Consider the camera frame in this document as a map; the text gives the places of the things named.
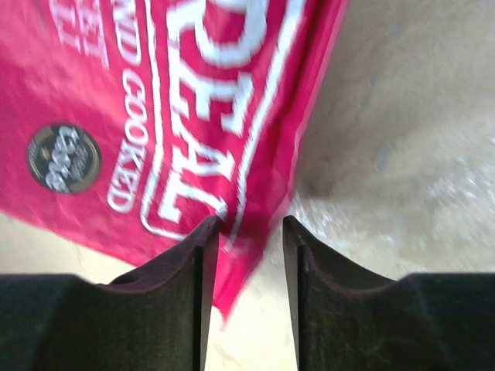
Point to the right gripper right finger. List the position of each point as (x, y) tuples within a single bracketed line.
[(345, 317)]

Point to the pink REAL crisps bag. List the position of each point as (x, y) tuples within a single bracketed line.
[(125, 123)]

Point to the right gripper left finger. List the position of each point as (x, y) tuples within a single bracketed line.
[(155, 317)]

